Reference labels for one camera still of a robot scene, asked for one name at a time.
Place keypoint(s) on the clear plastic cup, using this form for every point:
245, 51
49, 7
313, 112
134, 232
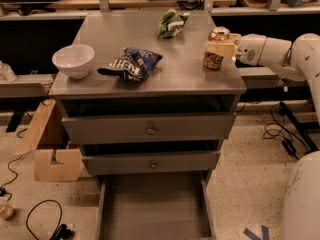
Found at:
6, 210

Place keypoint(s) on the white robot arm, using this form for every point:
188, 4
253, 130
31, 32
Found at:
298, 61

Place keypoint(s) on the grey open bottom drawer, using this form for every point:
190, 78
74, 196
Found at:
160, 206

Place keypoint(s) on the white bowl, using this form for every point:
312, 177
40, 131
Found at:
74, 61

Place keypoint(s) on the clear container at left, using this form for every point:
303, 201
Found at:
6, 73

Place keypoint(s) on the orange soda can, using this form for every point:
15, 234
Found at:
213, 61

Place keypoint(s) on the grey top drawer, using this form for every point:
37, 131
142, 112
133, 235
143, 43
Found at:
148, 128

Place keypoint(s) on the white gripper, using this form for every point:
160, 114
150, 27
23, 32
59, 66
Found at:
250, 49

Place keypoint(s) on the grey drawer cabinet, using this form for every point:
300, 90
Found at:
148, 105

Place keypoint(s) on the blue chip bag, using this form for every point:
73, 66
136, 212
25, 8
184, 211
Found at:
135, 65

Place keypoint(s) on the wooden block stand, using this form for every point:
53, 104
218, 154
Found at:
55, 158

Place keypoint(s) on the grey middle drawer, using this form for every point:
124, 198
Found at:
151, 162

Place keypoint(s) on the green chip bag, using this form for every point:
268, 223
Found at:
171, 23

